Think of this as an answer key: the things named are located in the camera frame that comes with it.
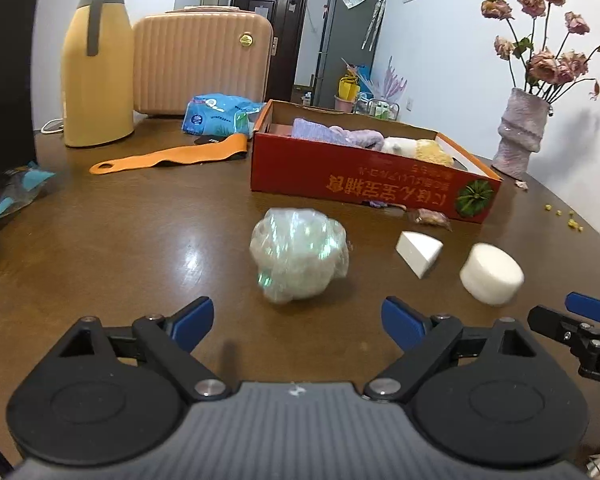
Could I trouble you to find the white wedge sponge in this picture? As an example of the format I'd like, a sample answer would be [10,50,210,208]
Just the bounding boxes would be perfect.
[396,230,444,279]

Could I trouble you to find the folded umbrella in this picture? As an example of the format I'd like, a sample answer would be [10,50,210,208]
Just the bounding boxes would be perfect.
[362,0,387,51]

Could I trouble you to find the orange cardboard box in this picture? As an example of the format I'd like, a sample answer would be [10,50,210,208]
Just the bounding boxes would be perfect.
[250,99,504,223]

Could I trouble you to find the dried pink flowers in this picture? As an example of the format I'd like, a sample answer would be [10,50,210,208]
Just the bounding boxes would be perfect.
[481,0,600,106]

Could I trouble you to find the small snack packet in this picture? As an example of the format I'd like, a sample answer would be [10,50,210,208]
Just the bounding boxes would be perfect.
[407,208,452,232]

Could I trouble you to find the black monitor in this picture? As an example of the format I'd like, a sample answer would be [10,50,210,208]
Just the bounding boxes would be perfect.
[0,0,46,181]

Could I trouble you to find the dark brown door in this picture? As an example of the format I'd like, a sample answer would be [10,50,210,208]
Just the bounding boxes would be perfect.
[230,0,310,102]

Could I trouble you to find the yellow thermos jug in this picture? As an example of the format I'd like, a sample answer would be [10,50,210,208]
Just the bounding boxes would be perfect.
[60,0,136,149]

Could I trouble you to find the orange strap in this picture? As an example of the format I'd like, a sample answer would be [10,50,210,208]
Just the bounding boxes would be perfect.
[89,133,249,177]

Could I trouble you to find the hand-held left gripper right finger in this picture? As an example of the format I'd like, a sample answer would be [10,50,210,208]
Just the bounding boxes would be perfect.
[362,296,538,403]

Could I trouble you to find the yellow sponge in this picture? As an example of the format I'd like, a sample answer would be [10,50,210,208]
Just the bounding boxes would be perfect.
[414,139,455,167]

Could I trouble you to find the pink ceramic vase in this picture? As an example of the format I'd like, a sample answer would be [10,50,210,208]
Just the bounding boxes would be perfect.
[492,87,551,181]

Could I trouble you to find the iridescent ball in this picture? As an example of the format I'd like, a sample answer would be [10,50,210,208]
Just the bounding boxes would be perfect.
[249,206,351,305]

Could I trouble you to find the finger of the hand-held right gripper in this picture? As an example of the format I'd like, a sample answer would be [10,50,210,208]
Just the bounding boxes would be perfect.
[566,291,600,328]
[527,305,588,356]

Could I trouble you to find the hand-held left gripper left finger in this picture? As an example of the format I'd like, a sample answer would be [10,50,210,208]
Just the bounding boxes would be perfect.
[57,296,231,402]

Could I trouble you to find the grey refrigerator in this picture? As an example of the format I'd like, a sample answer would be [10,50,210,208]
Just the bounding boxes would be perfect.
[312,0,387,111]

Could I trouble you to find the blue tissue pack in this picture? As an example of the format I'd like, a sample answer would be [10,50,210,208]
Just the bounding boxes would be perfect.
[181,94,267,140]

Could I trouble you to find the white round sponge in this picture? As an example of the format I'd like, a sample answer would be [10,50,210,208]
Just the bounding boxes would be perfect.
[459,242,525,307]

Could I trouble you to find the blue plastic packet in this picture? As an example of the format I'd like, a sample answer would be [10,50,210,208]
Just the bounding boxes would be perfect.
[0,161,56,225]

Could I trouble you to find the white plush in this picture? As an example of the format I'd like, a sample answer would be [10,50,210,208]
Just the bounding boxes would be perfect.
[381,136,423,157]

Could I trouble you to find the pink ribbed suitcase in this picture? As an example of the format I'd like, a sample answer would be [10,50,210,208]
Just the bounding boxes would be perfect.
[132,7,275,117]

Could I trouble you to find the scattered yellow crumbs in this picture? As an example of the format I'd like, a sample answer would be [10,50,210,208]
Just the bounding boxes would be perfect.
[544,203,586,233]

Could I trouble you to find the white storage cart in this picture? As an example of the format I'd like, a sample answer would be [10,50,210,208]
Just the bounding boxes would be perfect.
[355,92,401,122]

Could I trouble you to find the purple towel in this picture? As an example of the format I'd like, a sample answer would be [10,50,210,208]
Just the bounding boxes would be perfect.
[291,117,386,151]

